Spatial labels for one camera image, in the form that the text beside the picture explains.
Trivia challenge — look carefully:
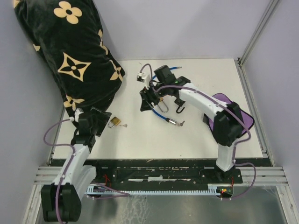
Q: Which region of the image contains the blue cable lock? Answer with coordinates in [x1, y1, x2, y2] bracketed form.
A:
[149, 66, 183, 126]

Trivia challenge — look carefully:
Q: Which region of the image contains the blue cable duct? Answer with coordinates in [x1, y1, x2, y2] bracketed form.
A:
[85, 184, 220, 196]

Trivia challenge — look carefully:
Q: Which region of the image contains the black floral plush pillow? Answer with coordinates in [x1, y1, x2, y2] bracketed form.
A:
[14, 0, 125, 117]

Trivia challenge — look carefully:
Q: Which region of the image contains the black padlock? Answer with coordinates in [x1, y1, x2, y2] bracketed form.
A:
[174, 98, 185, 114]

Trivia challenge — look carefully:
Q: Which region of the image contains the long-shackle brass padlock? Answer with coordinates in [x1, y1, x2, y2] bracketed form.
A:
[157, 98, 169, 113]

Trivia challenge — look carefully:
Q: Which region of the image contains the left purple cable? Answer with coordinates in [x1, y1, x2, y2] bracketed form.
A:
[43, 118, 131, 224]

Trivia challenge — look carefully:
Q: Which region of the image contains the purple cloth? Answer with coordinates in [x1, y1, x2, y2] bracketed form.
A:
[203, 93, 255, 144]

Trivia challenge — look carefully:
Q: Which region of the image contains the aluminium frame rail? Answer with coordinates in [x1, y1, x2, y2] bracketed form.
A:
[238, 0, 281, 67]

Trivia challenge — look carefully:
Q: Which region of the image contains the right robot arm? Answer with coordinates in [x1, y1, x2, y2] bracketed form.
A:
[136, 65, 250, 182]

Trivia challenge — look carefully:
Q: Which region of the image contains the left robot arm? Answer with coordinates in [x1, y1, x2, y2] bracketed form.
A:
[41, 107, 112, 224]

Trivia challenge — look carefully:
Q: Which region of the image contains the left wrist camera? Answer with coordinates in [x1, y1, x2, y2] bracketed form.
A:
[70, 108, 84, 122]

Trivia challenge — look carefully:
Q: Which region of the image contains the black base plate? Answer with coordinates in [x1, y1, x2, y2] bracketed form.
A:
[76, 158, 243, 187]

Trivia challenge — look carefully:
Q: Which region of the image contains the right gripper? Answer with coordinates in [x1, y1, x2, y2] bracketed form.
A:
[139, 82, 167, 112]

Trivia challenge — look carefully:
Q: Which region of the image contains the small brass padlock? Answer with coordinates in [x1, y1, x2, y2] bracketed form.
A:
[107, 117, 121, 128]

